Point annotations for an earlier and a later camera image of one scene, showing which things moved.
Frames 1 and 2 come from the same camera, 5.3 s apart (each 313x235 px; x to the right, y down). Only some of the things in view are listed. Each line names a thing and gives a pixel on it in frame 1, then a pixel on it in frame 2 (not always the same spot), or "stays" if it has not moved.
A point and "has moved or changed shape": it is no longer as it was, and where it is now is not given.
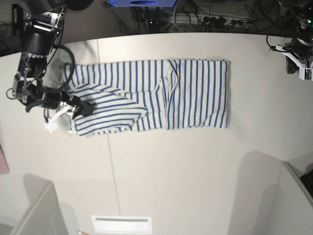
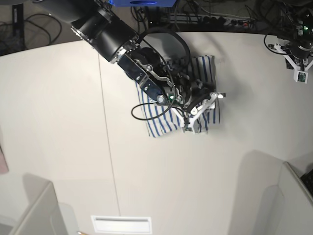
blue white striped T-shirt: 166,94 has moved or changed shape
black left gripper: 38,94 -> 199,91
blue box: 142,3 stays
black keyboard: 307,180 stays
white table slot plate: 122,224 stays
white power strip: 214,19 stays
